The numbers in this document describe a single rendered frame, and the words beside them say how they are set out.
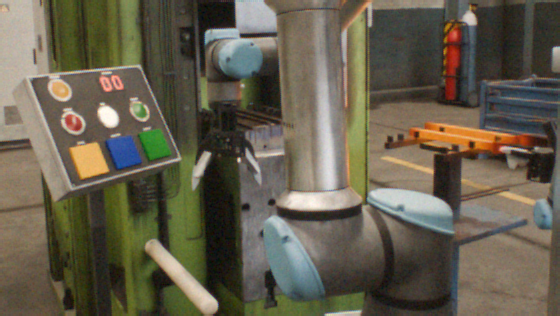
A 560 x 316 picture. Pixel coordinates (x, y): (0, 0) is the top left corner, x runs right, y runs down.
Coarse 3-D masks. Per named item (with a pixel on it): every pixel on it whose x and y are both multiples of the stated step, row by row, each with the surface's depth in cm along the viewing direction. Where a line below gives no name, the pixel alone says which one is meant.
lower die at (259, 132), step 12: (240, 108) 213; (240, 120) 187; (252, 120) 185; (264, 120) 179; (252, 132) 174; (264, 132) 176; (276, 132) 178; (252, 144) 175; (264, 144) 176; (276, 144) 178
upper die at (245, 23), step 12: (204, 12) 187; (216, 12) 179; (228, 12) 171; (240, 12) 167; (252, 12) 169; (264, 12) 171; (204, 24) 188; (216, 24) 180; (228, 24) 172; (240, 24) 168; (252, 24) 170; (264, 24) 171; (276, 24) 173
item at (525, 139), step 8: (432, 128) 199; (448, 128) 193; (456, 128) 191; (464, 128) 189; (464, 136) 188; (472, 136) 186; (480, 136) 183; (488, 136) 180; (504, 136) 176; (512, 136) 174; (520, 136) 172; (528, 136) 169; (536, 136) 168; (520, 144) 172; (528, 144) 170; (536, 144) 168; (544, 144) 166
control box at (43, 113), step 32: (32, 96) 128; (96, 96) 139; (128, 96) 146; (32, 128) 130; (64, 128) 129; (96, 128) 135; (128, 128) 141; (160, 128) 149; (64, 160) 125; (160, 160) 144; (64, 192) 125
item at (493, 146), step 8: (416, 128) 193; (424, 136) 187; (432, 136) 184; (440, 136) 182; (448, 136) 179; (456, 136) 177; (464, 144) 174; (480, 144) 169; (488, 144) 167; (496, 144) 164; (504, 144) 163; (512, 144) 162; (496, 152) 164
